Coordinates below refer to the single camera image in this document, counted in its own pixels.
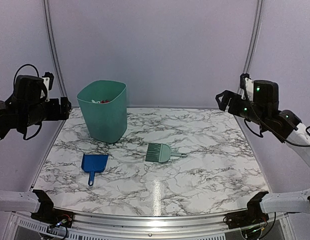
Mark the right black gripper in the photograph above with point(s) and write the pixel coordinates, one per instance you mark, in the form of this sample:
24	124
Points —
228	95

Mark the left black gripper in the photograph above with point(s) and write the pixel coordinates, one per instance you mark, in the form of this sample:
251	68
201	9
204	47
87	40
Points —
54	114

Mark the blue plastic dustpan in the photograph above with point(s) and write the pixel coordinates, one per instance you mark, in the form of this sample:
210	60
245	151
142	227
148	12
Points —
93	163

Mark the teal hand brush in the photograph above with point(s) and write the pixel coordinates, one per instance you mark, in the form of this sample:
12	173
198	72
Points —
161	153

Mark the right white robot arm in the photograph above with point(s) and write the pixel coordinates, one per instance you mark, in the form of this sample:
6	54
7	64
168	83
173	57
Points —
258	103

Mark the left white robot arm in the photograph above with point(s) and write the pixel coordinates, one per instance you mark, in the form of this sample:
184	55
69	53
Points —
25	110

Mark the paper scraps inside bin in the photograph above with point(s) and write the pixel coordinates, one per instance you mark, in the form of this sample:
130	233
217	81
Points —
100	101

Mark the teal plastic waste bin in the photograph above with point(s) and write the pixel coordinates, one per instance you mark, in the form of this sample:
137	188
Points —
105	122

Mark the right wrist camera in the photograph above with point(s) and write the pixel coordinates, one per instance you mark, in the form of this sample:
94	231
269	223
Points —
246	85

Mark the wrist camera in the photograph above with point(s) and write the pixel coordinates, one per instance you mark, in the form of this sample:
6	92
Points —
246	85
48	80

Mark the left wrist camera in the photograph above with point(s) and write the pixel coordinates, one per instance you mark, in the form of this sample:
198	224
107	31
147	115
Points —
48	80

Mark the left aluminium corner post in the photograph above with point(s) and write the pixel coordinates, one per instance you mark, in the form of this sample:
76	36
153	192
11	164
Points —
53	47

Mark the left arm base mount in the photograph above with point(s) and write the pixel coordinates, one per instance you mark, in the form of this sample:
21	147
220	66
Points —
50	215

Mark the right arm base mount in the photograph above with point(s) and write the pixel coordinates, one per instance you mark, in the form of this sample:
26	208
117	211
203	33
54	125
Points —
251	216

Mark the aluminium front frame rail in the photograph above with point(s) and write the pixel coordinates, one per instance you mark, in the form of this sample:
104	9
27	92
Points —
93	226

